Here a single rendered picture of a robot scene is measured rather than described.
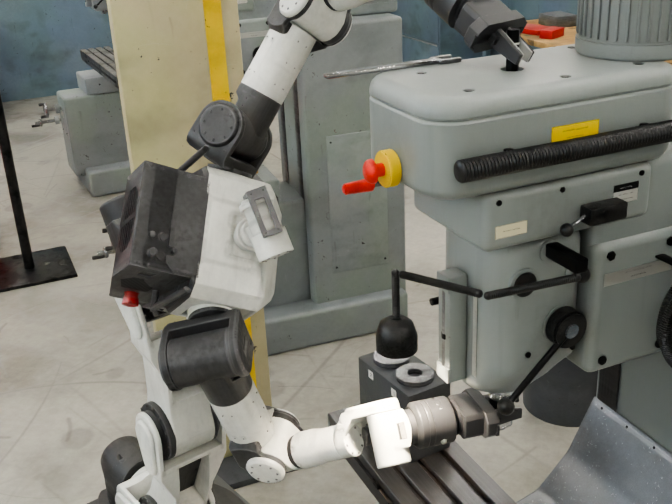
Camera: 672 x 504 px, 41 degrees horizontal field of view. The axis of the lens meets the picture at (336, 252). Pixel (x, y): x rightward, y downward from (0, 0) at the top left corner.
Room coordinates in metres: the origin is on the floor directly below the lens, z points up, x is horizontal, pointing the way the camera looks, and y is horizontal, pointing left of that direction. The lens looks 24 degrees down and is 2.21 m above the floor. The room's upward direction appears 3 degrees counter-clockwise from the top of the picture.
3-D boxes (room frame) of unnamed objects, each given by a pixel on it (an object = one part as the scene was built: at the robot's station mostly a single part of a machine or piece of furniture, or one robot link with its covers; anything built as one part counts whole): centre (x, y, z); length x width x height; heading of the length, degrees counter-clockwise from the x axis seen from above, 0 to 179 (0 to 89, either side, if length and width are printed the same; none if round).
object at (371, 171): (1.34, -0.07, 1.76); 0.04 x 0.03 x 0.04; 23
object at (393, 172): (1.35, -0.09, 1.76); 0.06 x 0.02 x 0.06; 23
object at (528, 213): (1.46, -0.34, 1.68); 0.34 x 0.24 x 0.10; 113
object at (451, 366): (1.40, -0.20, 1.45); 0.04 x 0.04 x 0.21; 23
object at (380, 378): (1.85, -0.15, 1.00); 0.22 x 0.12 x 0.20; 29
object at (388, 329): (1.34, -0.10, 1.47); 0.07 x 0.07 x 0.06
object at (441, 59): (1.48, -0.11, 1.89); 0.24 x 0.04 x 0.01; 113
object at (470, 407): (1.42, -0.21, 1.24); 0.13 x 0.12 x 0.10; 16
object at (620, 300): (1.52, -0.48, 1.47); 0.24 x 0.19 x 0.26; 23
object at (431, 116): (1.45, -0.31, 1.81); 0.47 x 0.26 x 0.16; 113
